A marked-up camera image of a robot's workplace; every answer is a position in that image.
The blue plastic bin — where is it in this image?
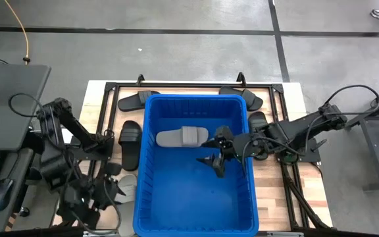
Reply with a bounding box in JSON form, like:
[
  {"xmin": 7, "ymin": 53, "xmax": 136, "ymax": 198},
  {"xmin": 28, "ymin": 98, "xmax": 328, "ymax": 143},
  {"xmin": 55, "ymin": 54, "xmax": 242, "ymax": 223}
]
[{"xmin": 132, "ymin": 93, "xmax": 260, "ymax": 237}]

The dark grey computer desk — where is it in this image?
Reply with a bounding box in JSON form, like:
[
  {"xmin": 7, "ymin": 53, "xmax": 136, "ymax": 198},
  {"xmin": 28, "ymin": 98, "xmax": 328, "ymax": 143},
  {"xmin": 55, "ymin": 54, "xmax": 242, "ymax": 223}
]
[{"xmin": 0, "ymin": 147, "xmax": 35, "ymax": 233}]

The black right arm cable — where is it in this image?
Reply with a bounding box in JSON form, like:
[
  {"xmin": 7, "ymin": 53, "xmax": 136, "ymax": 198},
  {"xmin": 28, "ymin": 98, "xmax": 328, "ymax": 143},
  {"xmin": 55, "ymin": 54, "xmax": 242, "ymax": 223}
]
[{"xmin": 304, "ymin": 84, "xmax": 379, "ymax": 155}]

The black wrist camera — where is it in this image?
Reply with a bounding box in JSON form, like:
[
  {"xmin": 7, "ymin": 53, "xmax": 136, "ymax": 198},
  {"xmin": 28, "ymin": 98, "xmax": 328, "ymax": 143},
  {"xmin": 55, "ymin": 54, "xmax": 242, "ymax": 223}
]
[
  {"xmin": 215, "ymin": 124, "xmax": 234, "ymax": 141},
  {"xmin": 105, "ymin": 162, "xmax": 123, "ymax": 177}
]

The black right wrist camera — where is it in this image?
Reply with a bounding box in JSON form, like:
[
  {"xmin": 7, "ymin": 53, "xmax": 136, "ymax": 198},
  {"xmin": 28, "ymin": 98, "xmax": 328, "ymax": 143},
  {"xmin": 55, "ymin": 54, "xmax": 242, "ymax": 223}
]
[{"xmin": 215, "ymin": 124, "xmax": 234, "ymax": 141}]

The grey side table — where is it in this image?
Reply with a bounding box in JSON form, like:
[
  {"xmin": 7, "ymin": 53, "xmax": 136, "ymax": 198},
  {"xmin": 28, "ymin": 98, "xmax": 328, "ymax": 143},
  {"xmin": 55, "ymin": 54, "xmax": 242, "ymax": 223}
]
[{"xmin": 342, "ymin": 82, "xmax": 379, "ymax": 192}]

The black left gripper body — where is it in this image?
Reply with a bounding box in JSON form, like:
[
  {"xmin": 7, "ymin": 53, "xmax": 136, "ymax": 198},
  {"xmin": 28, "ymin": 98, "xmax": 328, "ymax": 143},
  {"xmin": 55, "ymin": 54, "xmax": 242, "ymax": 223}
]
[{"xmin": 86, "ymin": 177, "xmax": 112, "ymax": 213}]

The silver metal bracket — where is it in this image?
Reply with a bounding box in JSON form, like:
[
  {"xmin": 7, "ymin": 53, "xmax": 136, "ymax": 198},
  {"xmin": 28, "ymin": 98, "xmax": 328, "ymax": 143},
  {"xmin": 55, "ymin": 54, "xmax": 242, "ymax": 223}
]
[
  {"xmin": 266, "ymin": 231, "xmax": 304, "ymax": 237},
  {"xmin": 83, "ymin": 230, "xmax": 120, "ymax": 237}
]

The black foam slide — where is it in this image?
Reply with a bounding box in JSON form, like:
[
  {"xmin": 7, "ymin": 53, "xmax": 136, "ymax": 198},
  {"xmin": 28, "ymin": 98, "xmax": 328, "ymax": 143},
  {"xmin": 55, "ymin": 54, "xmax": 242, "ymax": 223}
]
[
  {"xmin": 218, "ymin": 86, "xmax": 264, "ymax": 112},
  {"xmin": 117, "ymin": 90, "xmax": 161, "ymax": 113},
  {"xmin": 247, "ymin": 111, "xmax": 269, "ymax": 132},
  {"xmin": 118, "ymin": 120, "xmax": 143, "ymax": 172}
]

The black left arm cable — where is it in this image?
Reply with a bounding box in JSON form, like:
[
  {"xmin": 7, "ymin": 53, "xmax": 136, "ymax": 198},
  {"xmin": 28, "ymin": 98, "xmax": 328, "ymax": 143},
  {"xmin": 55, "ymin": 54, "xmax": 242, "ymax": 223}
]
[{"xmin": 7, "ymin": 93, "xmax": 44, "ymax": 119}]

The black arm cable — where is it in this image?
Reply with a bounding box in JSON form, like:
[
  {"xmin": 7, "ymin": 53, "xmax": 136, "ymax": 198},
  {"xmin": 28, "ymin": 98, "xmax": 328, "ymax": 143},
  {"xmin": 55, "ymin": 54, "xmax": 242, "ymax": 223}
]
[
  {"xmin": 304, "ymin": 84, "xmax": 379, "ymax": 155},
  {"xmin": 7, "ymin": 93, "xmax": 44, "ymax": 119}
]

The white small box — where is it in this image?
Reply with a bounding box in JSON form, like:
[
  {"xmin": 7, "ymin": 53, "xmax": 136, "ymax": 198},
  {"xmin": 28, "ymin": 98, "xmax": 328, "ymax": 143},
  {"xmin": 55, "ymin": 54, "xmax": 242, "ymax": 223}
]
[{"xmin": 59, "ymin": 127, "xmax": 76, "ymax": 145}]

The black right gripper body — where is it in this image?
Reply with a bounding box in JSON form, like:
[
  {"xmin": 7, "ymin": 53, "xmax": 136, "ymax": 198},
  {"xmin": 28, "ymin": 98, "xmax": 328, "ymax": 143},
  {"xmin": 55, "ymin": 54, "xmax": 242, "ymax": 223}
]
[{"xmin": 220, "ymin": 133, "xmax": 245, "ymax": 165}]

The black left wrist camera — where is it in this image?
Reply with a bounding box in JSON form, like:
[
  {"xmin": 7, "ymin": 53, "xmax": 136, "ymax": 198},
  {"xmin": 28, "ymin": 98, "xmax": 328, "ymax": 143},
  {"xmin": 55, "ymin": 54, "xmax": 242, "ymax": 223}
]
[{"xmin": 105, "ymin": 162, "xmax": 123, "ymax": 177}]

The black computer mouse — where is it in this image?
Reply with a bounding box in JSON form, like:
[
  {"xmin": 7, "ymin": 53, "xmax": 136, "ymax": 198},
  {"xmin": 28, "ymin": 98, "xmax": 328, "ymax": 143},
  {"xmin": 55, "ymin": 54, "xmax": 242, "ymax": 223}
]
[{"xmin": 0, "ymin": 178, "xmax": 14, "ymax": 212}]

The black desk leg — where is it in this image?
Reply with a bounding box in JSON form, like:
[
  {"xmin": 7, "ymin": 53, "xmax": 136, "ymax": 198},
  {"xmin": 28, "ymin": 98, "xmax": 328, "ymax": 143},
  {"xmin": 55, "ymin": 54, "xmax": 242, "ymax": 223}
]
[{"xmin": 23, "ymin": 130, "xmax": 45, "ymax": 155}]

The grey foam slide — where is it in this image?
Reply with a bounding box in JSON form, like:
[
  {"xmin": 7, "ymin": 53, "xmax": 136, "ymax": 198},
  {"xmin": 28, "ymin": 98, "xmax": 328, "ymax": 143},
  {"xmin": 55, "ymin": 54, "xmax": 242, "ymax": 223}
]
[
  {"xmin": 114, "ymin": 173, "xmax": 138, "ymax": 237},
  {"xmin": 155, "ymin": 126, "xmax": 209, "ymax": 148}
]

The orange cable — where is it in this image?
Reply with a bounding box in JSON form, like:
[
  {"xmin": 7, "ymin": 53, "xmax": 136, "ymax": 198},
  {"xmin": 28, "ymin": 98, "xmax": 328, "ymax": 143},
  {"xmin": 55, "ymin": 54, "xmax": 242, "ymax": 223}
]
[{"xmin": 3, "ymin": 0, "xmax": 32, "ymax": 64}]

